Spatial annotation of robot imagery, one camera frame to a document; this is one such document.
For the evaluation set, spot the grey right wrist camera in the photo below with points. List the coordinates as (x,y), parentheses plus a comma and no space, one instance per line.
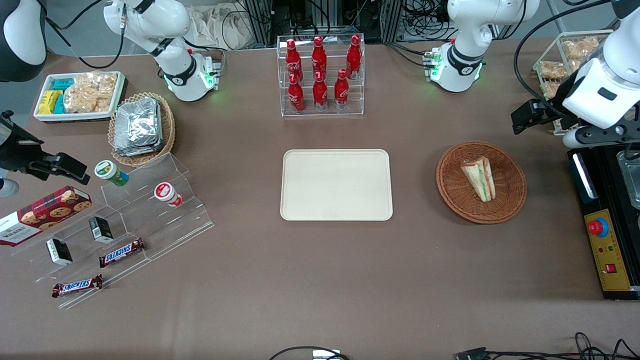
(7,186)

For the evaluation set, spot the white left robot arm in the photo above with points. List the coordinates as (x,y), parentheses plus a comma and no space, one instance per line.
(467,30)

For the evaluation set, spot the black wrist connector block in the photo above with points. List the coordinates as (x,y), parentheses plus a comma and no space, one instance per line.
(62,166)
(529,120)

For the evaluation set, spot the red cola bottle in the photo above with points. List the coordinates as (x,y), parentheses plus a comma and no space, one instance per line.
(292,57)
(319,55)
(320,92)
(341,90)
(354,55)
(296,95)

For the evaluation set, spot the clear bag of rice crackers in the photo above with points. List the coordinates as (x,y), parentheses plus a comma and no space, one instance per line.
(550,89)
(580,48)
(552,70)

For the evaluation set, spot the yellow control panel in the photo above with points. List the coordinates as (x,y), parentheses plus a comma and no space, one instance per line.
(610,255)

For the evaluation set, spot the Snickers chocolate bar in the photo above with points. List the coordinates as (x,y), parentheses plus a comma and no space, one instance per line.
(121,252)
(77,286)

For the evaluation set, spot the oval brown wicker basket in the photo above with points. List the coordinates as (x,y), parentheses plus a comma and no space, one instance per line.
(169,130)

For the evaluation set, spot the cream plastic tray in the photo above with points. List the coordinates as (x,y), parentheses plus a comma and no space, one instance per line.
(335,185)

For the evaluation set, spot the clear acrylic step display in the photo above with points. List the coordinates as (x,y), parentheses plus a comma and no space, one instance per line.
(165,225)

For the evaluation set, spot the small teal snack packet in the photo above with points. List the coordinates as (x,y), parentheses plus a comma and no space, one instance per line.
(63,83)

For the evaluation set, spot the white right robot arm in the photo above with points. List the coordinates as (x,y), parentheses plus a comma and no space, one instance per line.
(150,20)

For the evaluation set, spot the round brown wicker basket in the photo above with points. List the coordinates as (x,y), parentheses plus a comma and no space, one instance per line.
(460,200)

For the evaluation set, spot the narrow teal snack packet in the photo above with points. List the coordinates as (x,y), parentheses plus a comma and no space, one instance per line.
(59,104)

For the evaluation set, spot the black left wrist connector block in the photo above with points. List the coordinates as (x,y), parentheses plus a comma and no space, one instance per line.
(529,120)

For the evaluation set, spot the black control box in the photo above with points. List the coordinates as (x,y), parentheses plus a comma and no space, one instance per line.
(580,175)

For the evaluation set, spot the black right wrist connector block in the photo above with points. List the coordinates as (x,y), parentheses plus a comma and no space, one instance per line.
(62,166)

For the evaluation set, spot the triangular sandwich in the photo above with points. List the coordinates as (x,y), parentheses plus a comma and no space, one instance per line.
(479,180)

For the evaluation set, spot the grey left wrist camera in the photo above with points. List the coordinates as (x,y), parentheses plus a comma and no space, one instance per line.
(573,138)

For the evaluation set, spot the red emergency stop button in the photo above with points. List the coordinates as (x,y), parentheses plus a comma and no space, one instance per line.
(596,227)

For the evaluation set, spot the green lidded snack cup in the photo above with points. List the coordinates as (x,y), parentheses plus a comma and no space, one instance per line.
(111,172)

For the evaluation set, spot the clear acrylic bottle rack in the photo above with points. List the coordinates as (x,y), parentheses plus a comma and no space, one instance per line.
(322,112)

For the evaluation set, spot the white rectangular snack bin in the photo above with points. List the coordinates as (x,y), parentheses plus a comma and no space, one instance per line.
(75,116)

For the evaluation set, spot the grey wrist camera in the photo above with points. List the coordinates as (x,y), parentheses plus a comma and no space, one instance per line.
(573,138)
(7,186)

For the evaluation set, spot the clear plastic container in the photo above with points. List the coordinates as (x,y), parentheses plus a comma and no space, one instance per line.
(631,180)

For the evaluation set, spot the red Walkers cookie box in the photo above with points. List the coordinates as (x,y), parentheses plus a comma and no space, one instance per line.
(45,215)

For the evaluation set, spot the yellow snack packet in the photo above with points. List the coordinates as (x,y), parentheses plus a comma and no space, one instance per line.
(49,101)

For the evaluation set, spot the small white plug box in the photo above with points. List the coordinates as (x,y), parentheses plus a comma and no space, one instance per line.
(326,355)

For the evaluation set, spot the beige cloth bag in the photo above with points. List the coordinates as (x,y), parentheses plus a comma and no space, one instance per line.
(215,25)

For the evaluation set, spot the red lidded snack cup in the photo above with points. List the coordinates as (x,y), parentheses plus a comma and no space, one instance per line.
(167,193)

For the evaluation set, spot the small black carton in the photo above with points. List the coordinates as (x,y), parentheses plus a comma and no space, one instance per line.
(101,229)
(59,251)

